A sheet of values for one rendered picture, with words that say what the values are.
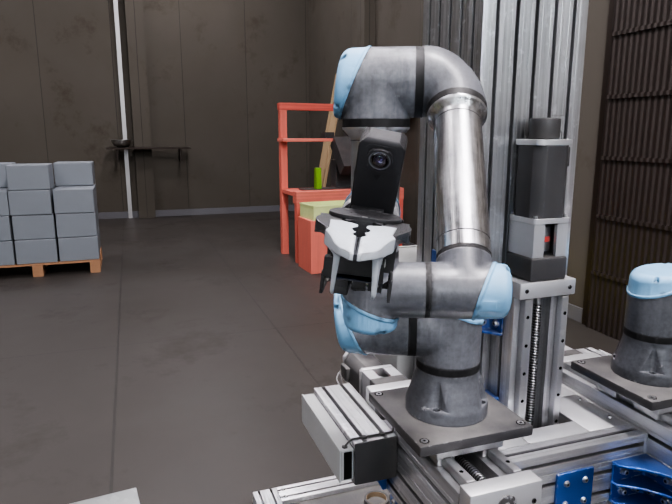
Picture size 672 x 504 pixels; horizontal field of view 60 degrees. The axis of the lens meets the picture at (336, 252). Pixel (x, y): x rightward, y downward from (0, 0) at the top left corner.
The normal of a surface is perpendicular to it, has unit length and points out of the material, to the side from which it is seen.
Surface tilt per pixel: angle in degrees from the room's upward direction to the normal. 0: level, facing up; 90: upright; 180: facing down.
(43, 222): 90
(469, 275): 48
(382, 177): 120
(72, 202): 90
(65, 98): 90
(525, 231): 90
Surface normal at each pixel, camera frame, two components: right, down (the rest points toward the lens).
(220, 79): 0.33, 0.18
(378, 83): -0.11, 0.20
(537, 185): -0.44, 0.18
